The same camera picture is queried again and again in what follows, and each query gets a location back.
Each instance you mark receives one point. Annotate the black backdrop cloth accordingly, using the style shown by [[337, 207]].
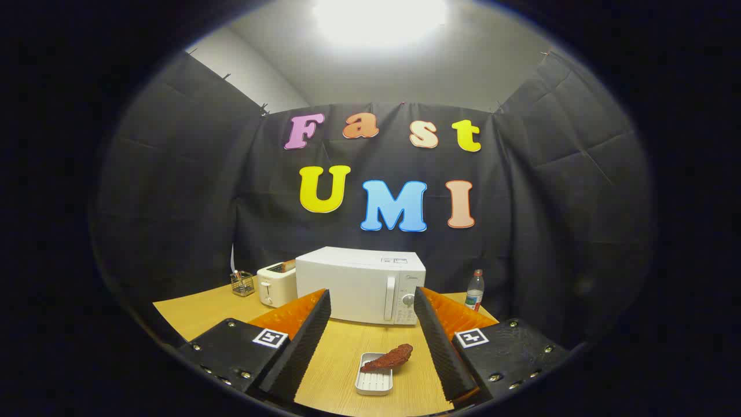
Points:
[[173, 174]]

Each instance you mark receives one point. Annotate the clear plastic water bottle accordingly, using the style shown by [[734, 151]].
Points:
[[474, 294]]

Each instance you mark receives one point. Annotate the white toaster oven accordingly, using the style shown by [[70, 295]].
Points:
[[347, 284]]

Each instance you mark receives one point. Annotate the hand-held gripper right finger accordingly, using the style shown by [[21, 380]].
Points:
[[440, 341]]

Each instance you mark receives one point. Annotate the white pop-up toaster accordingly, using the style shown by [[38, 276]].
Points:
[[275, 288]]

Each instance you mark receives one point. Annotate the white rectangular dish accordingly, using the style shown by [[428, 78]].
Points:
[[373, 382]]

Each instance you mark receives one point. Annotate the brown meat piece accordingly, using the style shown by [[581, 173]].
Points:
[[386, 359]]

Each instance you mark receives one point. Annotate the brown bread slice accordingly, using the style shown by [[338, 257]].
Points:
[[288, 265]]

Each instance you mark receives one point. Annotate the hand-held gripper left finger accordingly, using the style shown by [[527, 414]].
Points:
[[307, 341]]

